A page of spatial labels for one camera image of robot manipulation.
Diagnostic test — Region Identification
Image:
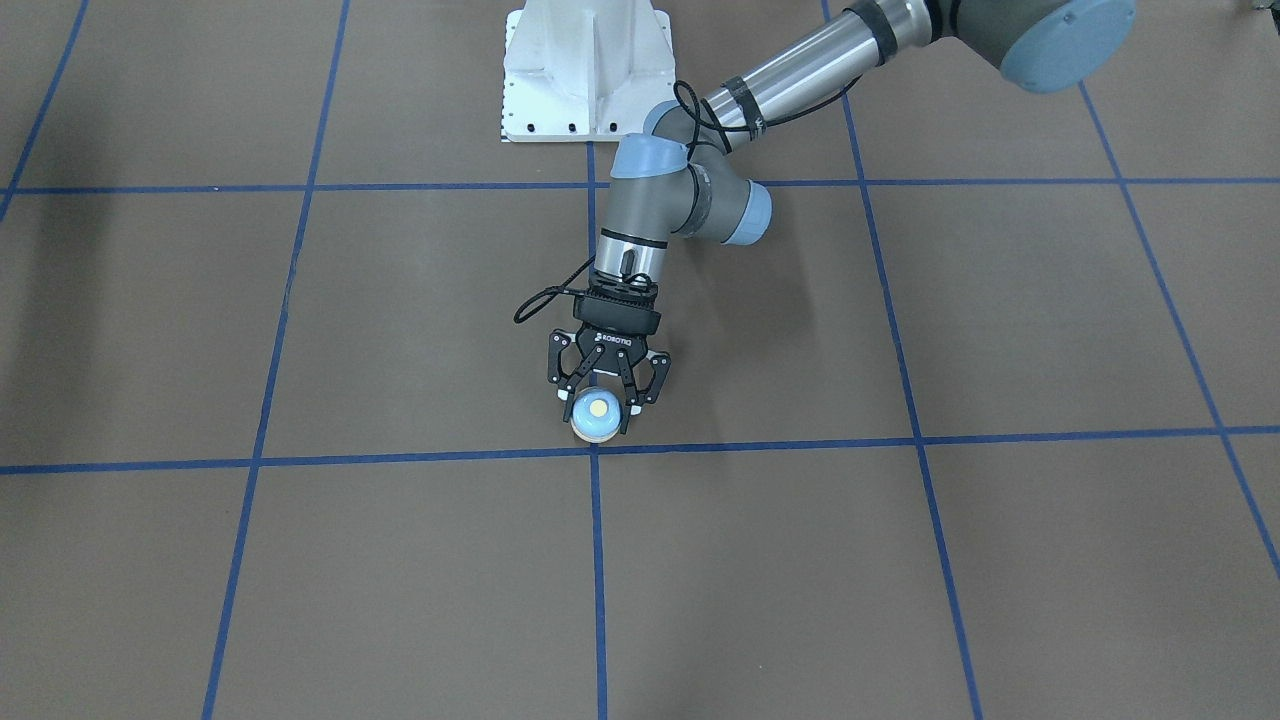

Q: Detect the blue white call bell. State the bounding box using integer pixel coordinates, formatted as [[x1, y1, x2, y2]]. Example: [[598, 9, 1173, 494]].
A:
[[570, 387, 626, 445]]

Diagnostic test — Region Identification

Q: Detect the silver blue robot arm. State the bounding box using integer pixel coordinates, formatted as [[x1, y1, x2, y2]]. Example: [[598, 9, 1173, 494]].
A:
[[515, 1, 1137, 443]]

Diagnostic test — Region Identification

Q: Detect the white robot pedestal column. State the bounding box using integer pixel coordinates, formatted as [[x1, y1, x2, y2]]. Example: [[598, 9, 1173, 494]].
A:
[[500, 1, 676, 143]]

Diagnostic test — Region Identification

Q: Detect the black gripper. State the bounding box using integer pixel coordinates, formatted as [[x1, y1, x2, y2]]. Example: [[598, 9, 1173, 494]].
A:
[[547, 284, 673, 436]]

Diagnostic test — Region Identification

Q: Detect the brown paper table cover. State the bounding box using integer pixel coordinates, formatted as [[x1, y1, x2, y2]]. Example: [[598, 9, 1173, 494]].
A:
[[1, 1, 1279, 719]]

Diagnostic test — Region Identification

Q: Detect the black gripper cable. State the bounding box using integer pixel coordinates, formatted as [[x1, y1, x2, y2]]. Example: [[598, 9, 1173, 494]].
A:
[[513, 258, 602, 325]]

